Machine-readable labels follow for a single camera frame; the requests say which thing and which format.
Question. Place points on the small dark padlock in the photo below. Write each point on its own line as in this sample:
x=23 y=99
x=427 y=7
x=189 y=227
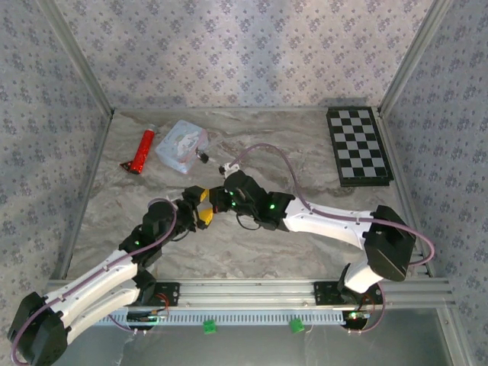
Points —
x=204 y=157

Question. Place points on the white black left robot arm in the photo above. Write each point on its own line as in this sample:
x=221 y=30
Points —
x=95 y=278

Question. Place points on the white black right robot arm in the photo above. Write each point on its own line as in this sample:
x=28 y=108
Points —
x=328 y=221

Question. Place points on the red glitter tube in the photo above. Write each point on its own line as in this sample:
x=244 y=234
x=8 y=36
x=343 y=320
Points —
x=144 y=150

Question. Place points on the controller circuit board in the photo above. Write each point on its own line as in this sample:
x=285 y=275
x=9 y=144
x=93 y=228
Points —
x=148 y=317
x=356 y=316

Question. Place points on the green plastic block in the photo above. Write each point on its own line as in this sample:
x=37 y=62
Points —
x=296 y=326
x=209 y=327

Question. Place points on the black grey chessboard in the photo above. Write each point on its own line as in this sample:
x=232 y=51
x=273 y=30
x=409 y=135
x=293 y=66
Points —
x=359 y=146

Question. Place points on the aluminium table side rail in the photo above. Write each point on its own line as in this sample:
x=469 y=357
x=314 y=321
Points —
x=85 y=190

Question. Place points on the aluminium table back rail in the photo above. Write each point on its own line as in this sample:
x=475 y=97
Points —
x=228 y=110

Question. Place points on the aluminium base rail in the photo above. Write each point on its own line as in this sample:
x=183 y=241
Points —
x=248 y=293

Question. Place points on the aluminium frame post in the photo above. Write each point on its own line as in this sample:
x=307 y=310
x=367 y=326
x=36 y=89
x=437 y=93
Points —
x=76 y=57
x=413 y=57

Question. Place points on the aluminium frame leg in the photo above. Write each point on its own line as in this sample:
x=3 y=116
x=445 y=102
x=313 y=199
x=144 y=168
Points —
x=453 y=335

